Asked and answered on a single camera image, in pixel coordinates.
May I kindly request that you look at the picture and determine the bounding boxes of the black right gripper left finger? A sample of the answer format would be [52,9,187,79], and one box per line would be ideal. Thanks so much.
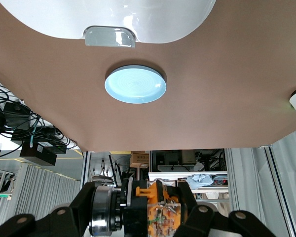
[0,181,99,237]

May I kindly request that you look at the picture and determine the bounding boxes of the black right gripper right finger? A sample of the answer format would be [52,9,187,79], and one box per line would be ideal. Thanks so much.
[179,182,282,237]

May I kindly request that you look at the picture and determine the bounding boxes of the black power supply box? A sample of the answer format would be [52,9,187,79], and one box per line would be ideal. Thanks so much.
[19,141,58,167]

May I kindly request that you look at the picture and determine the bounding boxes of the cardboard box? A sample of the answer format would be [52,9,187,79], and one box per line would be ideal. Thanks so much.
[129,152,150,169]

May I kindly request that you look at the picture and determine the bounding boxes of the white lidded box grey latches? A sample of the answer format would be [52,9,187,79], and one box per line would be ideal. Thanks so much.
[0,0,217,49]

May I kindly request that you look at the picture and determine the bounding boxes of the grey corrugated partition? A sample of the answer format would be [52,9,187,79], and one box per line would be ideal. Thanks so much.
[3,163,86,224]

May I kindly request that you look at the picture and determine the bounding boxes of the crumpled blue cloth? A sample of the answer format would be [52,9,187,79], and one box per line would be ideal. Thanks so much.
[186,172,215,186]

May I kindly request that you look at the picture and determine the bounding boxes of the metal-legged chair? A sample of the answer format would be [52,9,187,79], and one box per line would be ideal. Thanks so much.
[90,158,123,185]

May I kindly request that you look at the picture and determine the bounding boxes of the brown table mat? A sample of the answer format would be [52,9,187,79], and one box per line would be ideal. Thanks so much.
[0,0,296,153]

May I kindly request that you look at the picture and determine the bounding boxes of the light blue round plate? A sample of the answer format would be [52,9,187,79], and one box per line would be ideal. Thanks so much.
[104,64,168,104]

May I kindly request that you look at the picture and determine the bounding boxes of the aluminium frame post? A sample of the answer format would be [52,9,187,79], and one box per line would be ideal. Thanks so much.
[258,144,296,237]

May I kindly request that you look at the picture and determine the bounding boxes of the tangled black cables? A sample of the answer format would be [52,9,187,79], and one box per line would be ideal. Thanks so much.
[0,80,78,160]

